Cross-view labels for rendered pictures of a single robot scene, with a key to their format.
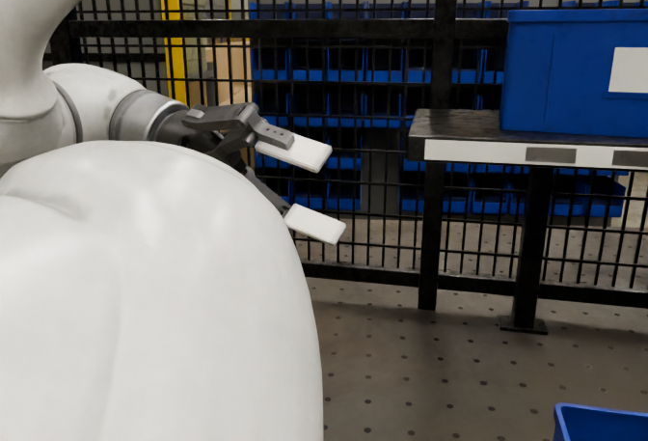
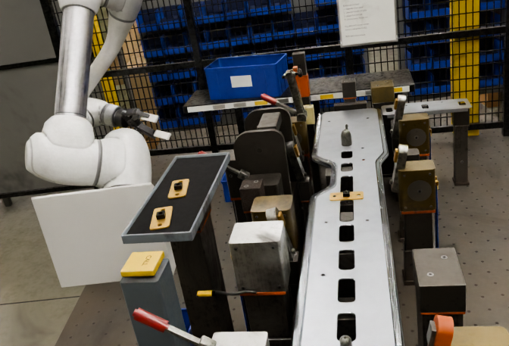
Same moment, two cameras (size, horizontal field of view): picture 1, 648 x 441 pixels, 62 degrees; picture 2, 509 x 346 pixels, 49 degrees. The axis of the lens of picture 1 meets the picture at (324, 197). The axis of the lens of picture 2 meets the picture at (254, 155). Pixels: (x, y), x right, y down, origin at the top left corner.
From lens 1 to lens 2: 1.68 m
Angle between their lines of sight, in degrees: 5
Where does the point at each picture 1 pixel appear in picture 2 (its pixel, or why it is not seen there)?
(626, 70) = (234, 82)
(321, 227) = (163, 135)
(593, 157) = (229, 106)
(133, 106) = (106, 110)
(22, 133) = not seen: hidden behind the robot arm
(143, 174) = (123, 132)
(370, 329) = not seen: hidden behind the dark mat
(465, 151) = (198, 109)
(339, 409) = not seen: hidden behind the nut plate
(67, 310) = (120, 146)
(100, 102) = (96, 110)
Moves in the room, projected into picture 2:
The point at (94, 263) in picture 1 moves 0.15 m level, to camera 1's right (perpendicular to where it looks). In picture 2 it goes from (121, 142) to (167, 135)
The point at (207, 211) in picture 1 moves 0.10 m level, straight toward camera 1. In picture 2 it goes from (131, 135) to (133, 145)
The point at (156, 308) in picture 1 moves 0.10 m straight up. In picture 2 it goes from (128, 145) to (120, 116)
